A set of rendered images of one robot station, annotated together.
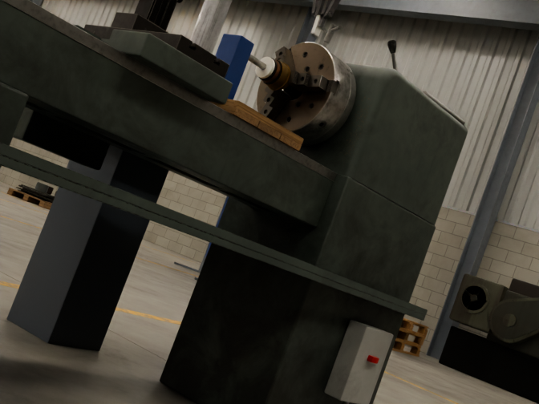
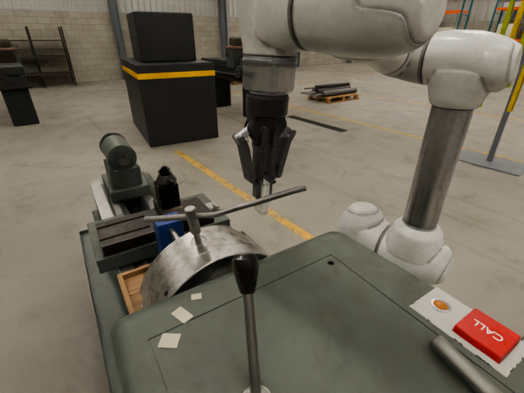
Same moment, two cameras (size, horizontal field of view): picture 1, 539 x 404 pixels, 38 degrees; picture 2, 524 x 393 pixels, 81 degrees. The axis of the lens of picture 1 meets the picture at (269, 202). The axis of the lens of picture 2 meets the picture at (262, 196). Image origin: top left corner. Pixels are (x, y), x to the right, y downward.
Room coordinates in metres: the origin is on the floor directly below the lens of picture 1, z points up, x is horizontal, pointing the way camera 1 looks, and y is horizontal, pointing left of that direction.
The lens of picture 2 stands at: (2.78, -0.48, 1.63)
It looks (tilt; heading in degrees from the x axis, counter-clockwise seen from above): 28 degrees down; 105
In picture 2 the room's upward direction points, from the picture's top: straight up
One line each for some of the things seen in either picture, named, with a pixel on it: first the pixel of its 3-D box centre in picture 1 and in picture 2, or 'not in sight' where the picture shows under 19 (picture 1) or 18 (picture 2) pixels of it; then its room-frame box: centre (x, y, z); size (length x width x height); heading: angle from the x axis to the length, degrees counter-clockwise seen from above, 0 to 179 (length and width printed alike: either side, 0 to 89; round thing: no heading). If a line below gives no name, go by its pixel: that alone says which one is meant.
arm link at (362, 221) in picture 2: not in sight; (361, 231); (2.90, 0.56, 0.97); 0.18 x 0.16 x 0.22; 151
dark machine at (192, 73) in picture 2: not in sight; (165, 76); (-0.38, 4.78, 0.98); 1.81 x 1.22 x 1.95; 133
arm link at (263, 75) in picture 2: not in sight; (268, 75); (2.65, 0.06, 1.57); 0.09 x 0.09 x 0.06
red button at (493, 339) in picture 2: not in sight; (485, 334); (3.01, -0.12, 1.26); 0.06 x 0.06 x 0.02; 47
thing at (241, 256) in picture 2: (391, 46); (246, 271); (2.69, -0.21, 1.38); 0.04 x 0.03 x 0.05; 137
